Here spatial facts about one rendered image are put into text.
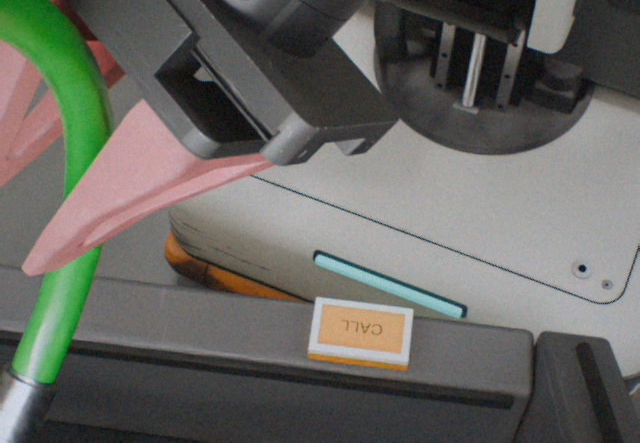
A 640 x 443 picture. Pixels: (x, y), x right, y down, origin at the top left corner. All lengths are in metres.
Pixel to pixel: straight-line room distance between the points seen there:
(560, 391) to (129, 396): 0.25
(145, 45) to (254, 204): 1.19
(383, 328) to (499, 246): 0.84
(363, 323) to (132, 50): 0.36
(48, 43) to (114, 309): 0.37
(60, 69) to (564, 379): 0.35
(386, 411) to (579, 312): 0.78
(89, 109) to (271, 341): 0.33
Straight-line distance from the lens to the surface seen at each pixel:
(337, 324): 0.63
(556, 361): 0.62
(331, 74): 0.32
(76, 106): 0.33
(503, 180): 1.51
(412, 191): 1.49
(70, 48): 0.31
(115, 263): 1.77
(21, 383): 0.39
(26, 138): 0.36
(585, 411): 0.57
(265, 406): 0.69
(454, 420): 0.68
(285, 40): 0.30
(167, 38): 0.30
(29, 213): 1.83
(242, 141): 0.30
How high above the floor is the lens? 1.53
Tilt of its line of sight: 58 degrees down
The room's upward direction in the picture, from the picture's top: 2 degrees clockwise
